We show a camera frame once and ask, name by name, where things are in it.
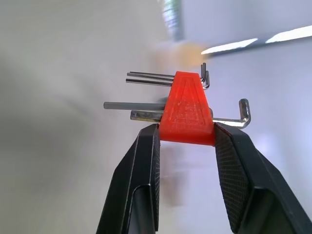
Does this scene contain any thickest shiny hex key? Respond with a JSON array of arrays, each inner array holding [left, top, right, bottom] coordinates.
[[130, 98, 251, 129]]

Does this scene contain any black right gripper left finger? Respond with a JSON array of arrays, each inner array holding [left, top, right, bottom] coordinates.
[[95, 123, 161, 234]]

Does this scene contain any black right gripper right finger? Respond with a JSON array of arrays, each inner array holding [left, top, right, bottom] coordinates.
[[214, 122, 312, 234]]

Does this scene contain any thinnest steel hex key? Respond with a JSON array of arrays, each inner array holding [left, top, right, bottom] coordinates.
[[129, 62, 207, 82]]

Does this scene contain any thin steel hex key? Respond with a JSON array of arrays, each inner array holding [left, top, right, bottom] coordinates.
[[125, 71, 211, 90]]

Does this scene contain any thick grey hex key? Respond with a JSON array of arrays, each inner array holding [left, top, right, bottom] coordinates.
[[103, 101, 215, 118]]

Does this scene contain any red plastic hex key holder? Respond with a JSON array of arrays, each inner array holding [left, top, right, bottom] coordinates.
[[158, 71, 216, 148]]

